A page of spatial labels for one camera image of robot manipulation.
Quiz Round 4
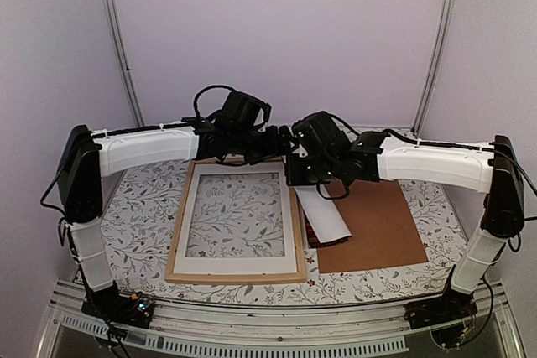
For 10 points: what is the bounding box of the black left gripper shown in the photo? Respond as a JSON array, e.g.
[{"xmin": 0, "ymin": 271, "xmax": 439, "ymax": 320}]
[{"xmin": 230, "ymin": 125, "xmax": 298, "ymax": 166}]

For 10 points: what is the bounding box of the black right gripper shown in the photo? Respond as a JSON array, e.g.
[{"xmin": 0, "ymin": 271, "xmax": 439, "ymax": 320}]
[{"xmin": 284, "ymin": 154, "xmax": 339, "ymax": 187}]

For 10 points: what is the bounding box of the brown frame backing board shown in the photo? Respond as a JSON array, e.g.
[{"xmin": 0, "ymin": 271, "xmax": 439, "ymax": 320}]
[{"xmin": 317, "ymin": 181, "xmax": 428, "ymax": 274}]

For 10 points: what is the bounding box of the cat photo white border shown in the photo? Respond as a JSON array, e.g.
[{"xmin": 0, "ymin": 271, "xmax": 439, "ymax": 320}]
[{"xmin": 172, "ymin": 171, "xmax": 300, "ymax": 276}]

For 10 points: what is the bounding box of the light wooden picture frame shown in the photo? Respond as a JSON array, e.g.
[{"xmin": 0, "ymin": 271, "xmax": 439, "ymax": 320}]
[{"xmin": 164, "ymin": 155, "xmax": 310, "ymax": 286}]

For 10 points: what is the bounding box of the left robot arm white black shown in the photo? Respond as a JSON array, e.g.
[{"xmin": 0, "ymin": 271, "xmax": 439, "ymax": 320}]
[{"xmin": 56, "ymin": 89, "xmax": 293, "ymax": 319}]

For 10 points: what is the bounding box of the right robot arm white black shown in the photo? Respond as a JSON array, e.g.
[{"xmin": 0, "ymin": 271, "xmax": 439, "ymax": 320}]
[{"xmin": 285, "ymin": 111, "xmax": 524, "ymax": 321}]

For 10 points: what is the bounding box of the floral patterned table cover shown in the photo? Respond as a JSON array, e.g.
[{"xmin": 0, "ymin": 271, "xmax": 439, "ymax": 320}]
[{"xmin": 102, "ymin": 161, "xmax": 467, "ymax": 306}]

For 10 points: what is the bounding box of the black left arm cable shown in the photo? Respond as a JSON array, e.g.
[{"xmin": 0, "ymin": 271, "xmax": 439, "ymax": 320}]
[{"xmin": 192, "ymin": 84, "xmax": 236, "ymax": 118}]

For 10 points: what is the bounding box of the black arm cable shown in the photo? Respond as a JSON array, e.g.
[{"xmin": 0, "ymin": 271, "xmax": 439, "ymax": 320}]
[
  {"xmin": 192, "ymin": 84, "xmax": 236, "ymax": 118},
  {"xmin": 326, "ymin": 112, "xmax": 537, "ymax": 225}
]

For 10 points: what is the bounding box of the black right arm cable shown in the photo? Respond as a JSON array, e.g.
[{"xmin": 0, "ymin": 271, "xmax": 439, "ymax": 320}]
[{"xmin": 326, "ymin": 112, "xmax": 537, "ymax": 225}]

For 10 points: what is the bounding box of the right aluminium corner post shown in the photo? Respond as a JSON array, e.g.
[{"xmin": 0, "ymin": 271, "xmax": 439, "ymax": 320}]
[{"xmin": 412, "ymin": 0, "xmax": 456, "ymax": 134}]

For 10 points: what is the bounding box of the aluminium corner post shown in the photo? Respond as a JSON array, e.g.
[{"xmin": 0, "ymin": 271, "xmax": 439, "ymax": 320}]
[
  {"xmin": 412, "ymin": 0, "xmax": 456, "ymax": 134},
  {"xmin": 102, "ymin": 0, "xmax": 144, "ymax": 127}
]

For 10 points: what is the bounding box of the front aluminium rail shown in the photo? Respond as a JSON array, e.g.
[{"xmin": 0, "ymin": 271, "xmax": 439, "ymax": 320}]
[{"xmin": 36, "ymin": 280, "xmax": 526, "ymax": 357}]

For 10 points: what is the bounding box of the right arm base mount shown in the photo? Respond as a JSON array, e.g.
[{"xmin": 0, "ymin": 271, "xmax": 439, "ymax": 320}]
[{"xmin": 404, "ymin": 288, "xmax": 477, "ymax": 329}]

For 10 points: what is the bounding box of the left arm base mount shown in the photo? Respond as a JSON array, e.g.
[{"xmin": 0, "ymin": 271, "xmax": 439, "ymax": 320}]
[{"xmin": 81, "ymin": 284, "xmax": 155, "ymax": 329}]

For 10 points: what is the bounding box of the left aluminium corner post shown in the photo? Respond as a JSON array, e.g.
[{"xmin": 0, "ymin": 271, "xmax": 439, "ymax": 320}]
[{"xmin": 102, "ymin": 0, "xmax": 144, "ymax": 127}]

